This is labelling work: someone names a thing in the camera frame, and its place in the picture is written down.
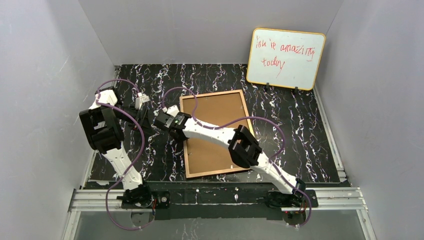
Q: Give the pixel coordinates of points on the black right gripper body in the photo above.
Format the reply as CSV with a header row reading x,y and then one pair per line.
x,y
160,120

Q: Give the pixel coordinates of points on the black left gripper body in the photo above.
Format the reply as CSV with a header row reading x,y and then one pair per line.
x,y
143,118

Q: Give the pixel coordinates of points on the brown frame backing board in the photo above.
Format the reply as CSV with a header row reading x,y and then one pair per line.
x,y
212,112

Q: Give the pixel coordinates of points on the black wooden picture frame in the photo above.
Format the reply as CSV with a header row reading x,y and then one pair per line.
x,y
246,109

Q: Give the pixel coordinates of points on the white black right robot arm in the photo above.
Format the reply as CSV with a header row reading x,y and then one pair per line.
x,y
243,147

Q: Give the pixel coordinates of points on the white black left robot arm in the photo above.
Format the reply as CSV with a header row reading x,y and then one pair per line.
x,y
101,124

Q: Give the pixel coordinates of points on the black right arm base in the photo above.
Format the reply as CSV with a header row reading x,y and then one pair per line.
x,y
291,200

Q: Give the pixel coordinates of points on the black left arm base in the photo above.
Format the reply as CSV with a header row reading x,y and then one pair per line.
x,y
143,197

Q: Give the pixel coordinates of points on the whiteboard with red writing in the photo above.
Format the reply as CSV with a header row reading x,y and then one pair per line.
x,y
285,58

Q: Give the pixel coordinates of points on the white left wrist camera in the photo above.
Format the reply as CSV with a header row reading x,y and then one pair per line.
x,y
140,99

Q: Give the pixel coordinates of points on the aluminium mounting rail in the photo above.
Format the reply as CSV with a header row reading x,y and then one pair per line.
x,y
208,200

